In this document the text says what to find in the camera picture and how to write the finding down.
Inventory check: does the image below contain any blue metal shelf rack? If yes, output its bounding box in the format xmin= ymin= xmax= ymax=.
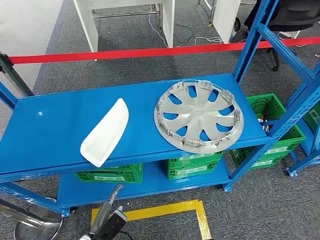
xmin=0 ymin=0 xmax=320 ymax=219
xmin=285 ymin=61 xmax=320 ymax=178

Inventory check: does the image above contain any grey wheel hubcap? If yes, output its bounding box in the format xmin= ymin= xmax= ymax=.
xmin=153 ymin=79 xmax=245 ymax=154

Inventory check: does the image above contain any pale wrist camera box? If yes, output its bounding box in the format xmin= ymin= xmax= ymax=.
xmin=112 ymin=206 xmax=128 ymax=222

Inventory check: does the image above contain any red barrier belt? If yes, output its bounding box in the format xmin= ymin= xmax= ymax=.
xmin=8 ymin=36 xmax=320 ymax=65

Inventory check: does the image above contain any black office chair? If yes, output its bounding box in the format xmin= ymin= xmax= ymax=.
xmin=243 ymin=0 xmax=320 ymax=72

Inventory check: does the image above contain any black cable coil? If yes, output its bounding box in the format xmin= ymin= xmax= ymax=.
xmin=250 ymin=96 xmax=271 ymax=117

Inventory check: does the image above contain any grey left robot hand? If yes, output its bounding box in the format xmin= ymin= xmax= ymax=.
xmin=89 ymin=184 xmax=125 ymax=237

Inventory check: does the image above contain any black floor cable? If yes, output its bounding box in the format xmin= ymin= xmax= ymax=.
xmin=174 ymin=23 xmax=195 ymax=46

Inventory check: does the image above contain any white connector bundle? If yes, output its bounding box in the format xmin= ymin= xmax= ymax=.
xmin=257 ymin=115 xmax=271 ymax=134

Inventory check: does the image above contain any white floor cable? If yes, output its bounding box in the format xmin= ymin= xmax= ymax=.
xmin=193 ymin=35 xmax=247 ymax=47
xmin=148 ymin=4 xmax=169 ymax=49

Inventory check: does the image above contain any white plastic car part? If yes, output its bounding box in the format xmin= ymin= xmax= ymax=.
xmin=79 ymin=97 xmax=130 ymax=169

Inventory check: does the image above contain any black camera bracket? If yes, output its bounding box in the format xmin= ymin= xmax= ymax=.
xmin=96 ymin=211 xmax=127 ymax=240

